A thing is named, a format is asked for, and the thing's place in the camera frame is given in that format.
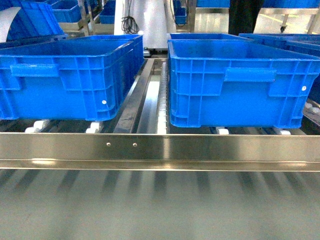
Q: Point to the steel roller shelf rack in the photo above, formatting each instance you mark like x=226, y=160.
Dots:
x=140, y=138

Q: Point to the blue bin front right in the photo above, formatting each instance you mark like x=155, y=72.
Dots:
x=237, y=83

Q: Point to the blue bin front left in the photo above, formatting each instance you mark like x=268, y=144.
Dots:
x=86, y=78

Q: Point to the tilted blue bin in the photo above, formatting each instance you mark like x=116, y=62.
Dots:
x=35, y=19

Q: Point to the grey curved flat panel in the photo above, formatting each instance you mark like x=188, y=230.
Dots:
x=7, y=16

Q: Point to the white pillar with cables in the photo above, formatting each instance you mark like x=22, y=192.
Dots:
x=154, y=18

